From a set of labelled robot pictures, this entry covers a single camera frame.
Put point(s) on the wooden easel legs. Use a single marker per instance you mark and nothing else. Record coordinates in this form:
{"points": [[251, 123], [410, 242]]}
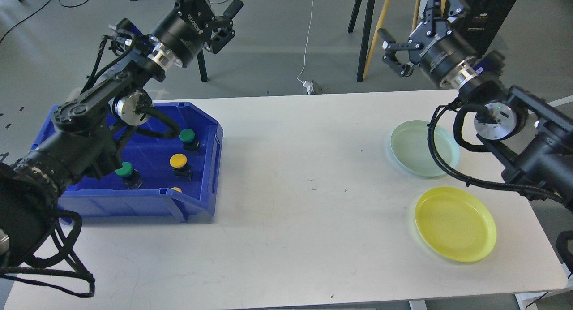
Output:
{"points": [[379, 25]]}

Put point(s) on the black tripod legs left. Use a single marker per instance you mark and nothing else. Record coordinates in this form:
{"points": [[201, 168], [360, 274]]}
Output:
{"points": [[202, 66]]}

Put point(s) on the green push button front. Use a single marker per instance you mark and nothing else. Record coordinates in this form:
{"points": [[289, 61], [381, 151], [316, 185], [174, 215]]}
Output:
{"points": [[130, 177]]}

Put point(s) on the white power plug adapter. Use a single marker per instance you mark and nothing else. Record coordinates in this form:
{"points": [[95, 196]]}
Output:
{"points": [[313, 87]]}

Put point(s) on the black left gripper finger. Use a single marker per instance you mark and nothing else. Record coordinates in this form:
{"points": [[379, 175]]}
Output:
{"points": [[221, 37], [226, 20]]}

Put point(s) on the green push button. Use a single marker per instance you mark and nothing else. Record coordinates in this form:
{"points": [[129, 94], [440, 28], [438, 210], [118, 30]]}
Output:
{"points": [[189, 140], [130, 177]]}

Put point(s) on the white caster stand leg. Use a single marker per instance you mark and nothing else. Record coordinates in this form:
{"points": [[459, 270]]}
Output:
{"points": [[562, 101]]}

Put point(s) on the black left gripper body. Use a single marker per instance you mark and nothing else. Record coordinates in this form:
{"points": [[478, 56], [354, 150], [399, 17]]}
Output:
{"points": [[181, 33]]}

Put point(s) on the blue plastic storage bin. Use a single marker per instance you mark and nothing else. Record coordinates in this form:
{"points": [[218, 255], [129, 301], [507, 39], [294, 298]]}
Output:
{"points": [[108, 197]]}

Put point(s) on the yellow push button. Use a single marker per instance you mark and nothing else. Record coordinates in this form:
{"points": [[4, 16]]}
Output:
{"points": [[180, 167]]}

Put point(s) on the black equipment case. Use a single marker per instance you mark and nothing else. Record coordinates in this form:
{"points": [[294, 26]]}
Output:
{"points": [[480, 24]]}

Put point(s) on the green push button back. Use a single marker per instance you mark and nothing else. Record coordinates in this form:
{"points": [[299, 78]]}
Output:
{"points": [[189, 140]]}

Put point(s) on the light green plate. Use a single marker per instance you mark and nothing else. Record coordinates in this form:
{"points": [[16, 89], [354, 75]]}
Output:
{"points": [[408, 145]]}

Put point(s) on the yellow plate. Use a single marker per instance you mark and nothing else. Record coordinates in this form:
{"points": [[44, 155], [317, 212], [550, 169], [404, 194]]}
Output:
{"points": [[455, 224]]}

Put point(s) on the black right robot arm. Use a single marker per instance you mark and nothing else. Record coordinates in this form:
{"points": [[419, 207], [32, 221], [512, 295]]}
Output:
{"points": [[529, 137]]}

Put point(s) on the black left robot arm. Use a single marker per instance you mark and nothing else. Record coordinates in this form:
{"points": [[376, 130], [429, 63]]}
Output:
{"points": [[91, 131]]}

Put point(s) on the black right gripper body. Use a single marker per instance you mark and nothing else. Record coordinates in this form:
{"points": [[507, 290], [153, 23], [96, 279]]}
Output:
{"points": [[440, 53]]}

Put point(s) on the black stand legs centre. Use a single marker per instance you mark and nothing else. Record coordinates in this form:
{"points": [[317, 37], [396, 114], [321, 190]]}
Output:
{"points": [[365, 39]]}

